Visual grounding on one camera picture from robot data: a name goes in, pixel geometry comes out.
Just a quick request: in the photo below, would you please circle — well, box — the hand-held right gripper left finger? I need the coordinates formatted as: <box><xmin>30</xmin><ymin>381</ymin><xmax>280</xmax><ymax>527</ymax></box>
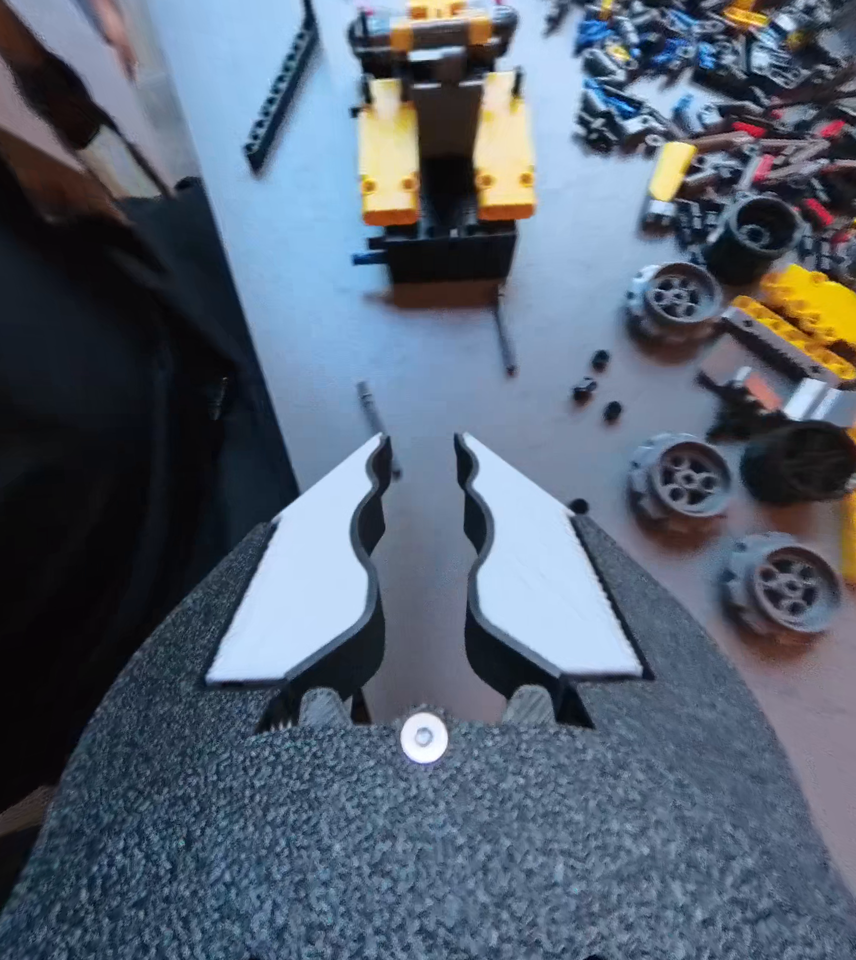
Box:
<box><xmin>205</xmin><ymin>433</ymin><xmax>393</xmax><ymax>690</ymax></box>

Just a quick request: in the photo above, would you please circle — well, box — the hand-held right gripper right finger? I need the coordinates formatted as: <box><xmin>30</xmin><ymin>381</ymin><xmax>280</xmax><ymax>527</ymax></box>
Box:
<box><xmin>454</xmin><ymin>433</ymin><xmax>647</xmax><ymax>682</ymax></box>

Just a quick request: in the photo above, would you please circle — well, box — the yellow toy brick vehicle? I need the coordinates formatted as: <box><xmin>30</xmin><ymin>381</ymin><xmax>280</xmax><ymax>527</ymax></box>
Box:
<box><xmin>349</xmin><ymin>0</ymin><xmax>538</xmax><ymax>290</ymax></box>

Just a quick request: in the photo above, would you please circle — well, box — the long black holed beam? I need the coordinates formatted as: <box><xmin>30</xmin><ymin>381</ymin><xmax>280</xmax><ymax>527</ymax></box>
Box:
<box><xmin>242</xmin><ymin>0</ymin><xmax>322</xmax><ymax>174</ymax></box>

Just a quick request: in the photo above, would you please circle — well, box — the grey desk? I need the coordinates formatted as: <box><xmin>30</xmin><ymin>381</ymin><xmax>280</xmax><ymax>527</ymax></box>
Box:
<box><xmin>146</xmin><ymin>0</ymin><xmax>856</xmax><ymax>960</ymax></box>

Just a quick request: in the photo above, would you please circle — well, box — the yellow and grey brick assembly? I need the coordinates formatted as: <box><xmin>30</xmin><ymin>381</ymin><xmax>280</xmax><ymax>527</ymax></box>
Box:
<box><xmin>698</xmin><ymin>262</ymin><xmax>856</xmax><ymax>590</ymax></box>

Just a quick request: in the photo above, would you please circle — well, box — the yellow curved panel piece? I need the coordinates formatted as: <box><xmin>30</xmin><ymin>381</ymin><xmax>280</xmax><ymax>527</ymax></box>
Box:
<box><xmin>649</xmin><ymin>141</ymin><xmax>699</xmax><ymax>204</ymax></box>

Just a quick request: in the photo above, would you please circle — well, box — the pile of small brick parts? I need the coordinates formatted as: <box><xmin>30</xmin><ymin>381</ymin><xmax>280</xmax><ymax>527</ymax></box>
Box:
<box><xmin>548</xmin><ymin>0</ymin><xmax>856</xmax><ymax>256</ymax></box>

